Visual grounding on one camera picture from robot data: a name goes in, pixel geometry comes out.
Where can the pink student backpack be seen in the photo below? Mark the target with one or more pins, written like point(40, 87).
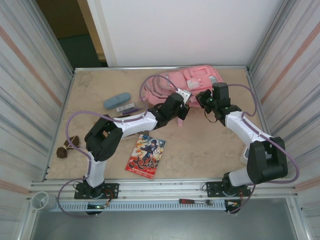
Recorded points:
point(200, 75)

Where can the small grey rectangular box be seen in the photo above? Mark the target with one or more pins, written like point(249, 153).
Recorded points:
point(126, 107)

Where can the blue glasses case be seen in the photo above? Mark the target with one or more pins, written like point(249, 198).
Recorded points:
point(116, 101)

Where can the red manga comic book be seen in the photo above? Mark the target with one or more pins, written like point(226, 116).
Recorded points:
point(147, 160)

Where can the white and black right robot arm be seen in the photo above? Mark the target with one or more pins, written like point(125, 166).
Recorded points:
point(240, 125)

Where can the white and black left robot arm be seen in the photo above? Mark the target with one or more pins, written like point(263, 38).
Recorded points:
point(135, 125)

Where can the purple pen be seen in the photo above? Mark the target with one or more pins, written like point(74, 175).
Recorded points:
point(135, 109)

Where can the small electronics board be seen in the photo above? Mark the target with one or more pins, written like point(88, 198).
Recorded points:
point(233, 203)
point(96, 206)

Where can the aluminium mounting rail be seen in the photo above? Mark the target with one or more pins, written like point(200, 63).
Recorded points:
point(162, 186)

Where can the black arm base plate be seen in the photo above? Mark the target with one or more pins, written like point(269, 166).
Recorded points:
point(111, 190)
point(212, 188)

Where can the white door frame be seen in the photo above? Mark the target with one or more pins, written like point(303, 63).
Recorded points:
point(100, 32)

